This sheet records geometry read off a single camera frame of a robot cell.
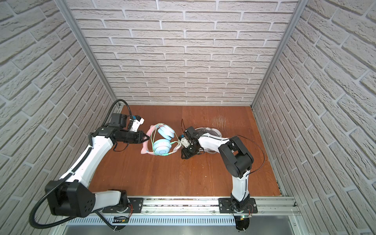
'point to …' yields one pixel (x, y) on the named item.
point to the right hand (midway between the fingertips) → (185, 155)
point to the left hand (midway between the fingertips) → (148, 135)
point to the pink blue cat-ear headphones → (161, 146)
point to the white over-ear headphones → (201, 130)
